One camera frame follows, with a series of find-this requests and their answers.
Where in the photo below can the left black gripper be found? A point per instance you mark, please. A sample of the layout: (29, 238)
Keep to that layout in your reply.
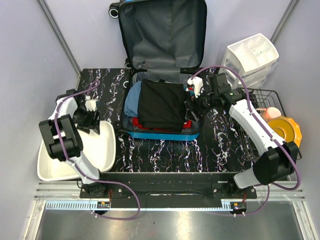
(91, 123)

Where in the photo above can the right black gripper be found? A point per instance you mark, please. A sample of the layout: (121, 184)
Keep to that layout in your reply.
(190, 114)

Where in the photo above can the black garment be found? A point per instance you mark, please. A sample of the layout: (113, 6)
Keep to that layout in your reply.
(161, 105)

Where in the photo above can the blue garment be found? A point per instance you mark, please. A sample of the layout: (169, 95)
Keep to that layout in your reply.
(132, 100)

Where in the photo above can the blue fish print suitcase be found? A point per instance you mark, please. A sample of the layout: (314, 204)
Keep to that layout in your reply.
(164, 40)

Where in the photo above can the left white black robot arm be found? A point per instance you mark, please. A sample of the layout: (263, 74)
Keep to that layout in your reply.
(62, 140)

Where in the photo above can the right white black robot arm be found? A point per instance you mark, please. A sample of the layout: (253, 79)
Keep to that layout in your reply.
(277, 157)

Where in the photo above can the red garment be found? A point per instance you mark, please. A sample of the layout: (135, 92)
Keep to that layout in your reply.
(135, 122)

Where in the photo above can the white plastic basin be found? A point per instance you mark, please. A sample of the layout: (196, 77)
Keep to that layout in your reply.
(100, 150)

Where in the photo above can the teal white striped towel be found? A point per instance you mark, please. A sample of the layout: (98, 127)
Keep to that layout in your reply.
(189, 89)

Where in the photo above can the pink cup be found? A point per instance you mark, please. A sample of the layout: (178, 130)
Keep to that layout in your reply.
(269, 113)

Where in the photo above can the white plastic drawer organizer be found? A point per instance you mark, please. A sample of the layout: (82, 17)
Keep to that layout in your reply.
(253, 58)

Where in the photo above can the yellow scalloped plate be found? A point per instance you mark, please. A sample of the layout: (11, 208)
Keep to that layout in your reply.
(287, 128)

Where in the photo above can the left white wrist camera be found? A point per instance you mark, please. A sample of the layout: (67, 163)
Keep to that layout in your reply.
(91, 105)

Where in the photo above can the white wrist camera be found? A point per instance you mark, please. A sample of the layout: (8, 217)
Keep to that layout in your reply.
(91, 105)
(198, 85)

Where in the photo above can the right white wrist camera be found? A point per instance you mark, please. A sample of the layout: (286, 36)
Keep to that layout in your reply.
(198, 85)

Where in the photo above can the black wire dish rack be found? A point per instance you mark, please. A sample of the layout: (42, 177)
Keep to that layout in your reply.
(267, 104)

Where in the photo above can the aluminium slotted rail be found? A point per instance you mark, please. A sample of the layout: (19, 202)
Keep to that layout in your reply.
(185, 197)

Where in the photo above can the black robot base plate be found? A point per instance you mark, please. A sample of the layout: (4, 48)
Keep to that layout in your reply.
(165, 186)

